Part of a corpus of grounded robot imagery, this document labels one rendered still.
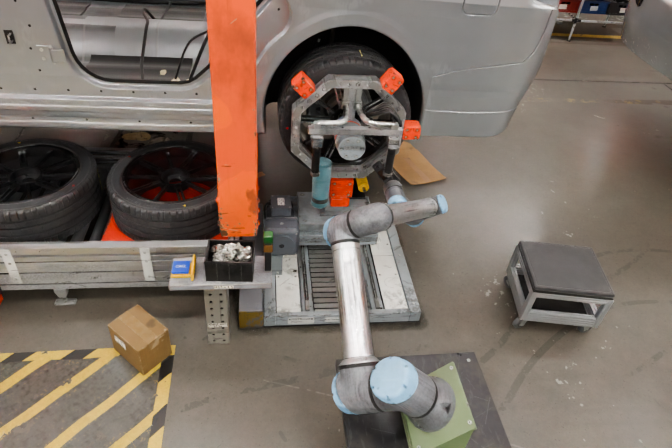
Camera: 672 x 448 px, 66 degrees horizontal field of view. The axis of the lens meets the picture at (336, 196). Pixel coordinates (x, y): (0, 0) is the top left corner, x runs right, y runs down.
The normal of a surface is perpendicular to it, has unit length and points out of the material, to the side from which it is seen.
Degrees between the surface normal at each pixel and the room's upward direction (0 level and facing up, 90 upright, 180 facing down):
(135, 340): 0
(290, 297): 0
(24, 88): 92
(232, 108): 90
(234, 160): 90
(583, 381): 0
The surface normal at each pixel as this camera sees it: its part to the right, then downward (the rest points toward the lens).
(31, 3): 0.11, 0.59
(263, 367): 0.09, -0.79
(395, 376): -0.56, -0.59
